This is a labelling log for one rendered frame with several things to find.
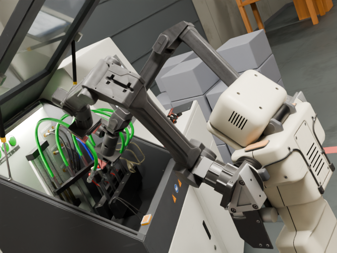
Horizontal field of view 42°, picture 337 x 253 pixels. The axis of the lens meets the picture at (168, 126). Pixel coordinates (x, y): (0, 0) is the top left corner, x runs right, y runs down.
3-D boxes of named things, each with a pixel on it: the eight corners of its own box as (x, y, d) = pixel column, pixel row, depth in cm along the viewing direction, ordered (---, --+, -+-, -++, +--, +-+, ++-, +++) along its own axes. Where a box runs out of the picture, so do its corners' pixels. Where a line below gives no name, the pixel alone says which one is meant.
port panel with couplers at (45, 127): (71, 179, 216) (41, 124, 207) (65, 181, 217) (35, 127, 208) (81, 167, 228) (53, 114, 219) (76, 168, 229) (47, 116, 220)
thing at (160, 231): (163, 268, 163) (145, 234, 158) (153, 271, 165) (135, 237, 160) (189, 183, 219) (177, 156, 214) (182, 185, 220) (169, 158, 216)
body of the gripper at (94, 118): (67, 130, 149) (64, 118, 143) (88, 111, 154) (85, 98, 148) (82, 140, 147) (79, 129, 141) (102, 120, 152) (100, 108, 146)
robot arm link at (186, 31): (176, 11, 154) (187, 14, 163) (152, 40, 159) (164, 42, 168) (266, 102, 144) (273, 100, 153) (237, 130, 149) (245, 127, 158)
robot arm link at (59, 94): (68, 112, 132) (85, 89, 134) (38, 95, 135) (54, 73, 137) (79, 126, 143) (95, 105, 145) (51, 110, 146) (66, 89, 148)
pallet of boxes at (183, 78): (303, 135, 398) (265, 27, 368) (279, 178, 347) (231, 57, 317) (207, 148, 463) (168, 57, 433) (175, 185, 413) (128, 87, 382)
